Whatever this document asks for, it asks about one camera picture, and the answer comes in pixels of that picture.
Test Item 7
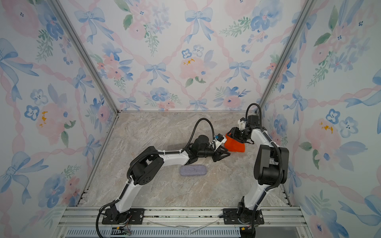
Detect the right corner aluminium post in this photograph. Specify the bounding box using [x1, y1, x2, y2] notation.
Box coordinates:
[260, 0, 316, 112]

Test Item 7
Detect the corner aluminium post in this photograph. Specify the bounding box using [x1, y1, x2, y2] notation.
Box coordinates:
[47, 0, 119, 114]
[260, 0, 316, 112]

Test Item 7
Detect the left corner aluminium post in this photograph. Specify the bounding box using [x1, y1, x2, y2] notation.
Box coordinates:
[47, 0, 119, 114]

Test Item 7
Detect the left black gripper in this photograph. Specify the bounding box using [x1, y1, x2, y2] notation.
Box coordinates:
[197, 147, 230, 163]

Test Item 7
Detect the left black corrugated cable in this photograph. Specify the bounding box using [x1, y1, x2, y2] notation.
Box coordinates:
[95, 117, 216, 238]

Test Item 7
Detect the orange cleaning cloth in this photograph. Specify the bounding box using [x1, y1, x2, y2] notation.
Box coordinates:
[224, 134, 245, 153]

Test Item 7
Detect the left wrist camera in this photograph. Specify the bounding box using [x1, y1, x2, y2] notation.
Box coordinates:
[211, 133, 227, 150]

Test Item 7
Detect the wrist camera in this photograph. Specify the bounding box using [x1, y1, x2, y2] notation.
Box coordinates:
[211, 133, 227, 150]
[238, 118, 247, 131]

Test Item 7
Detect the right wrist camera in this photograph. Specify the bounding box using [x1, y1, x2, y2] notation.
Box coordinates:
[238, 118, 247, 131]

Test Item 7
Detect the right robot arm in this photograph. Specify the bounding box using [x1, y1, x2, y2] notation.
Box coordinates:
[227, 115, 289, 224]

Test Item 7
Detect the purple fabric eyeglass case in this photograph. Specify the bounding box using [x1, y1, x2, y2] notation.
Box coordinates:
[180, 165, 207, 177]

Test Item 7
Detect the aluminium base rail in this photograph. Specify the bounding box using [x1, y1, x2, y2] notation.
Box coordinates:
[53, 206, 309, 238]

